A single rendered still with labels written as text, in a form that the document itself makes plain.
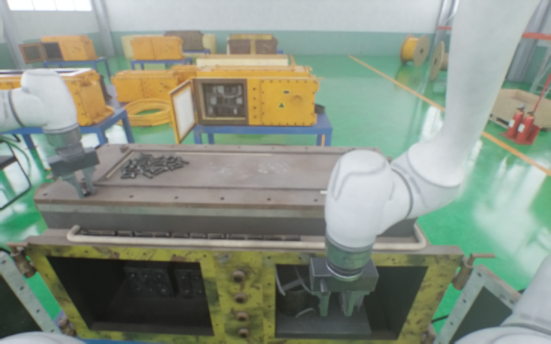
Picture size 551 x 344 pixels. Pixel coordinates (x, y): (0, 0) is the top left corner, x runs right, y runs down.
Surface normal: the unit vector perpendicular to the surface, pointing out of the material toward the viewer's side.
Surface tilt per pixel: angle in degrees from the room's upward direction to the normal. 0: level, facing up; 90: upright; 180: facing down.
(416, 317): 90
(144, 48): 90
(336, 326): 0
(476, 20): 119
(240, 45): 90
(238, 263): 90
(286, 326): 0
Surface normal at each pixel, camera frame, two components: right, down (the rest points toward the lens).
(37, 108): 0.39, 0.45
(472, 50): -0.59, 0.79
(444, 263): -0.03, 0.50
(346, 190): -0.65, 0.22
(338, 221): -0.73, 0.36
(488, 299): -0.94, 0.16
